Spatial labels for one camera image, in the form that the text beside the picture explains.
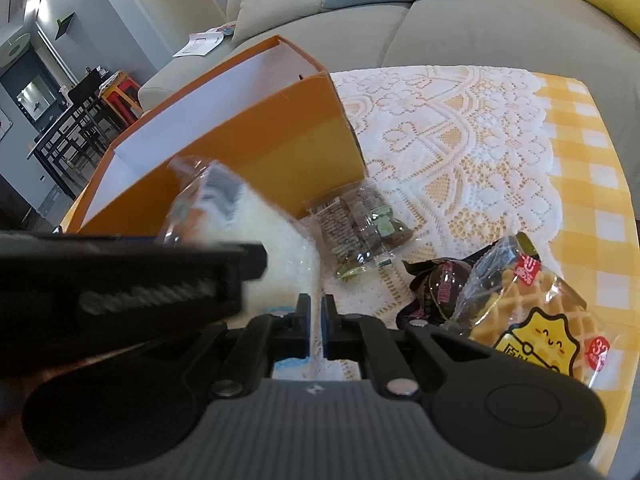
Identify black chocolate snack bag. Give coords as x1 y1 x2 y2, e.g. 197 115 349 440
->
396 256 480 330

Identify brown candy bag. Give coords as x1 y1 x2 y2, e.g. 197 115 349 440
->
305 179 413 280

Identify waffle package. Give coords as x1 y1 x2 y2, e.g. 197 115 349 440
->
445 233 618 387

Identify yellow checkered lace tablecloth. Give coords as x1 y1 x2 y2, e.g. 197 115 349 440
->
329 65 639 471

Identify clear rice cracker bag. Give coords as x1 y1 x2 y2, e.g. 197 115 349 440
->
156 155 362 384

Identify orange cardboard box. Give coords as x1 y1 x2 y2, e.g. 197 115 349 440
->
67 36 368 236

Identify grey-green sofa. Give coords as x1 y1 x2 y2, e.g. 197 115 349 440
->
140 0 639 198

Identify paper booklet on sofa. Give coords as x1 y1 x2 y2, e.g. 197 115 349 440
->
174 22 235 58

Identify black dining table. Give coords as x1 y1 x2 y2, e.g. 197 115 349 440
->
27 68 124 200

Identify red yellow stools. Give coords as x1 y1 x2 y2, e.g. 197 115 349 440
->
99 70 143 127

